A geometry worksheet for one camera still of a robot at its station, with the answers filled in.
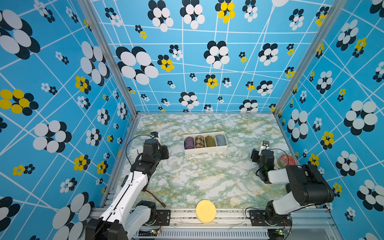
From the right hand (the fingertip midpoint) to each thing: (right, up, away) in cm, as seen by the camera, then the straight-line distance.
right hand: (261, 150), depth 94 cm
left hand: (-59, +4, -11) cm, 60 cm away
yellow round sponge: (-37, -27, -20) cm, 50 cm away
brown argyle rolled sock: (-39, +5, +2) cm, 40 cm away
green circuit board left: (-65, -37, -23) cm, 78 cm away
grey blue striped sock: (-26, +6, +2) cm, 27 cm away
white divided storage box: (-36, 0, +1) cm, 36 cm away
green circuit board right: (-3, -37, -23) cm, 44 cm away
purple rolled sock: (-47, +4, +1) cm, 47 cm away
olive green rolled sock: (-33, +5, +2) cm, 33 cm away
